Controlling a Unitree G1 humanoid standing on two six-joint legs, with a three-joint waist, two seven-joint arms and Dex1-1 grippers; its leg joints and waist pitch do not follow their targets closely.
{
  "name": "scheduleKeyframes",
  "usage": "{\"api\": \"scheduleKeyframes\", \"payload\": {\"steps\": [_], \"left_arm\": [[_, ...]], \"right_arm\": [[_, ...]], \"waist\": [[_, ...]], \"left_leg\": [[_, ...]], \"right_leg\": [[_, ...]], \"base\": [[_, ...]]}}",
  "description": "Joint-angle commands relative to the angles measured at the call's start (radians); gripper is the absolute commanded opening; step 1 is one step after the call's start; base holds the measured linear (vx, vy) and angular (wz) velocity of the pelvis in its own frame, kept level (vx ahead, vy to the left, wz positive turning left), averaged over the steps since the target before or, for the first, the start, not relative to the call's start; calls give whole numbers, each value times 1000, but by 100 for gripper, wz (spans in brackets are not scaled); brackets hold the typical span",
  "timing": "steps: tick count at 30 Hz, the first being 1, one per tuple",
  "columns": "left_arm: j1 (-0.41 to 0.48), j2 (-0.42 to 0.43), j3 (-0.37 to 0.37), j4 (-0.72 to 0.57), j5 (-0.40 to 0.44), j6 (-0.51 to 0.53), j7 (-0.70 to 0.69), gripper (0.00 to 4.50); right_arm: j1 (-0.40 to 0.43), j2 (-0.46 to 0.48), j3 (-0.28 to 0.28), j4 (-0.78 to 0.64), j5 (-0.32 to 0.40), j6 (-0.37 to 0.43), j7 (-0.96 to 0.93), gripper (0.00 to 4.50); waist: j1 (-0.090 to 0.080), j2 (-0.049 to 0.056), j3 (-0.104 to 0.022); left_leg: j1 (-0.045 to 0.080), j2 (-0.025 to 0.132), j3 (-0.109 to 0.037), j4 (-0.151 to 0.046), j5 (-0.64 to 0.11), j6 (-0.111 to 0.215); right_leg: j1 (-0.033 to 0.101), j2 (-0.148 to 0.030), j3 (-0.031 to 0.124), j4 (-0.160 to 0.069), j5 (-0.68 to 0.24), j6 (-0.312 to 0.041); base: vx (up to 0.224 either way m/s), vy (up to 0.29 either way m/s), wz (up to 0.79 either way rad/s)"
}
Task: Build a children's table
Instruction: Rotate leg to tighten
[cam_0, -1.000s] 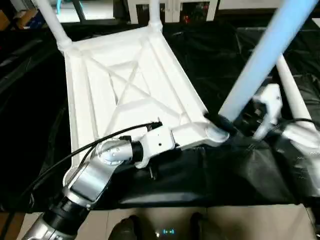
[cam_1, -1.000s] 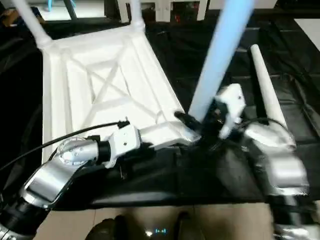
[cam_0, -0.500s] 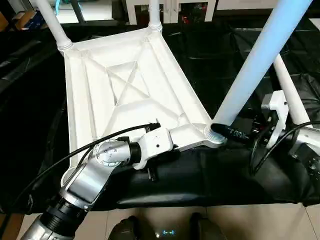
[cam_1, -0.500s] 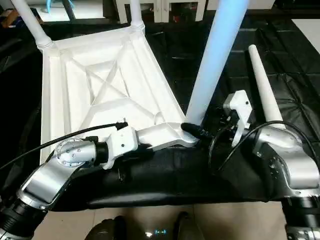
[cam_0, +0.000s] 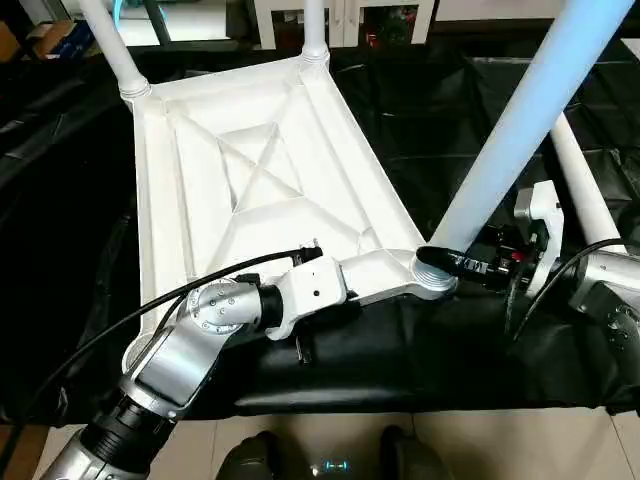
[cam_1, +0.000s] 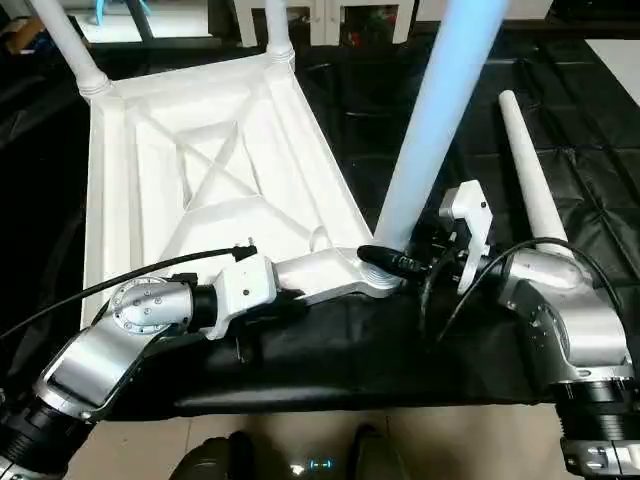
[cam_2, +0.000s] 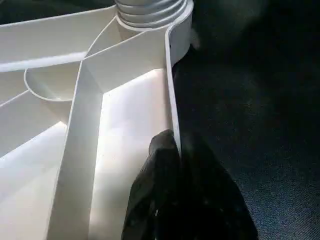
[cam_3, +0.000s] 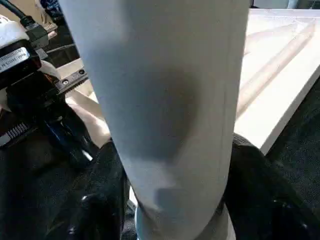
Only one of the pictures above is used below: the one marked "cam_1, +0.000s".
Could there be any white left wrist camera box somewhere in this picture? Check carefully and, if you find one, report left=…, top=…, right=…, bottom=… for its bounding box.
left=204, top=252, right=280, bottom=342

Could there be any white glass door cabinet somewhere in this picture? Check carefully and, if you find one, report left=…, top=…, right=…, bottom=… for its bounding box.
left=232, top=0, right=421, bottom=49

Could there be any white plastic table leg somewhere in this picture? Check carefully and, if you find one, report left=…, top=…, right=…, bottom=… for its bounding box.
left=262, top=0, right=296, bottom=64
left=367, top=0, right=516, bottom=291
left=497, top=89, right=571, bottom=256
left=29, top=0, right=114, bottom=101

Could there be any white plastic table top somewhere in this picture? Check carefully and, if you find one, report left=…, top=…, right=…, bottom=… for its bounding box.
left=79, top=52, right=405, bottom=326

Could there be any light brown wooden shelf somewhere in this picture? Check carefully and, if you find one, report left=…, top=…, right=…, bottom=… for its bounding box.
left=0, top=14, right=41, bottom=56

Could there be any black mat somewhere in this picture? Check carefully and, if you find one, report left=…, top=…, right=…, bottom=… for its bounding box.
left=0, top=42, right=640, bottom=424

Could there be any grey metal pole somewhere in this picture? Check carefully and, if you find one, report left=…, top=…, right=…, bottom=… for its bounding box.
left=127, top=0, right=157, bottom=41

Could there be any white flat board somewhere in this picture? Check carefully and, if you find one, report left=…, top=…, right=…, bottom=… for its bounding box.
left=584, top=37, right=640, bottom=111

